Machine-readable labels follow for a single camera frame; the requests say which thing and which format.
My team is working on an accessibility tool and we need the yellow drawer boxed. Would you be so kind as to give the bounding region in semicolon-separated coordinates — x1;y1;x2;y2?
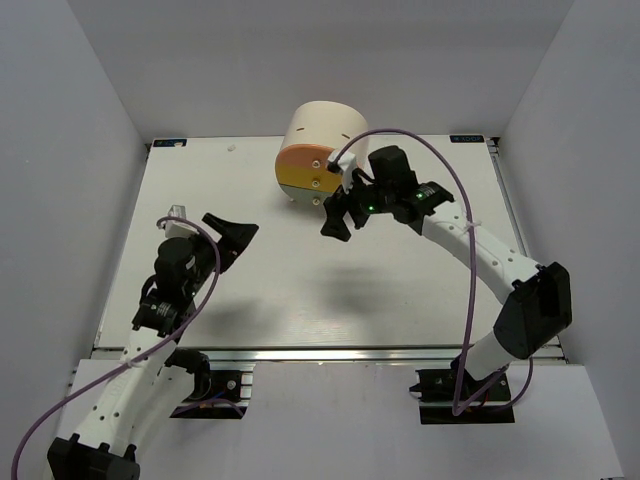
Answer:
275;165;340;192

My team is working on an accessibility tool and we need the orange top drawer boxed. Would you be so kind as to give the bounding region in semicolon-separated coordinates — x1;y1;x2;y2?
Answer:
275;144;334;170

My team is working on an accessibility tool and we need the cream drawer cabinet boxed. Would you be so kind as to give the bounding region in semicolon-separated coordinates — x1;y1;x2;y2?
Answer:
275;101;369;206

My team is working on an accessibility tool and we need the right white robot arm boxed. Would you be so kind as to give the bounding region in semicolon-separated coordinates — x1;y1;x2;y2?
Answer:
321;146;572;382

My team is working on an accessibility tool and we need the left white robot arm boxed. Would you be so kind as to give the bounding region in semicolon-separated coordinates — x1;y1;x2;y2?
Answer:
47;213;259;479

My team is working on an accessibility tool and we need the blue label left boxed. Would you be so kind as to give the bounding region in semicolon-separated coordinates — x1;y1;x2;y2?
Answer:
152;138;187;148

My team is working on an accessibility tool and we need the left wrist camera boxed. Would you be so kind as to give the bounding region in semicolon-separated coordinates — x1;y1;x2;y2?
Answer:
156;204;197;239

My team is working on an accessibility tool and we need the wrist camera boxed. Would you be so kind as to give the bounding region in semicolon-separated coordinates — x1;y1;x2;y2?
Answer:
327;149;358;193
156;204;197;239

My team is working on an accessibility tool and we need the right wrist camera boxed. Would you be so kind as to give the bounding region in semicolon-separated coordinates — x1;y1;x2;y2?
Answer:
327;149;358;193

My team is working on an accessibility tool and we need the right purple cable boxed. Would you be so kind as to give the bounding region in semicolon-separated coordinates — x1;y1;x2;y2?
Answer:
327;128;534;417

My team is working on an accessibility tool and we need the purple cable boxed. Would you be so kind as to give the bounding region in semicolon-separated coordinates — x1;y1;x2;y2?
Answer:
9;215;222;480
327;128;534;417

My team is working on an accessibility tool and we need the aluminium rail front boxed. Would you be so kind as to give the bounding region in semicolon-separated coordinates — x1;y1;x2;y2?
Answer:
92;343;566;364

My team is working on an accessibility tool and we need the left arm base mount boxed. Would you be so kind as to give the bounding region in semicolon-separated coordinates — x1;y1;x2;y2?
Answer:
165;349;253;420

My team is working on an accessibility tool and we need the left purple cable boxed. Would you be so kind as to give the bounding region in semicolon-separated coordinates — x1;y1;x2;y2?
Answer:
9;215;222;480

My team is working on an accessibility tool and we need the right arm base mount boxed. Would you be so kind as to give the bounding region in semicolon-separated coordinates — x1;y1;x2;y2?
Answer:
407;367;516;426

